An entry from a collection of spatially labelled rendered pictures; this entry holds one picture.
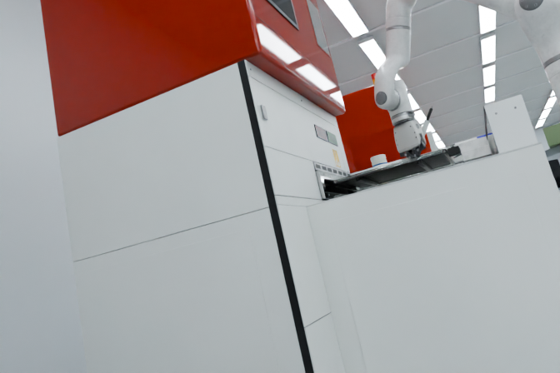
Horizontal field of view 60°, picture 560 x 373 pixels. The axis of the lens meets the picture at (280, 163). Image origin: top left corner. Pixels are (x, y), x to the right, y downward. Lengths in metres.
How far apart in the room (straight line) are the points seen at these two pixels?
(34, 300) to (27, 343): 0.18
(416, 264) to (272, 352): 0.43
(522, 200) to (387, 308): 0.43
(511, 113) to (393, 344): 0.67
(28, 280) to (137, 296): 1.13
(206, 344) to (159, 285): 0.21
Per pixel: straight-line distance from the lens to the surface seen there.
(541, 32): 1.62
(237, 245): 1.26
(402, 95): 1.82
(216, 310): 1.31
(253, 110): 1.27
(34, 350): 2.51
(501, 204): 1.30
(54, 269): 2.62
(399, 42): 1.85
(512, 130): 1.38
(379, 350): 1.38
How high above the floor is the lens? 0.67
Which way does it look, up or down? 12 degrees up
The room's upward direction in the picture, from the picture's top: 13 degrees counter-clockwise
